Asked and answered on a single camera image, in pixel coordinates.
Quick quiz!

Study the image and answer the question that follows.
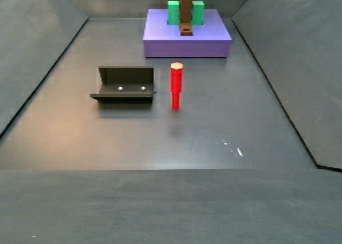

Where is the red stepped peg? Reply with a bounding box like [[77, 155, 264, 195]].
[[170, 62, 182, 110]]

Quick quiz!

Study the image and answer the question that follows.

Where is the purple base block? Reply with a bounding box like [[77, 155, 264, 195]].
[[142, 9, 232, 58]]

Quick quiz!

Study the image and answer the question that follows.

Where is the brown upright bracket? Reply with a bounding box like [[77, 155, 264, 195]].
[[178, 0, 192, 36]]

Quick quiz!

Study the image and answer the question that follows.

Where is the green block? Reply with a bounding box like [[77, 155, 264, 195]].
[[166, 0, 204, 25]]

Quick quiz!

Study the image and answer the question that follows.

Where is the black L-shaped bracket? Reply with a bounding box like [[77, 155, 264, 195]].
[[90, 66, 154, 101]]

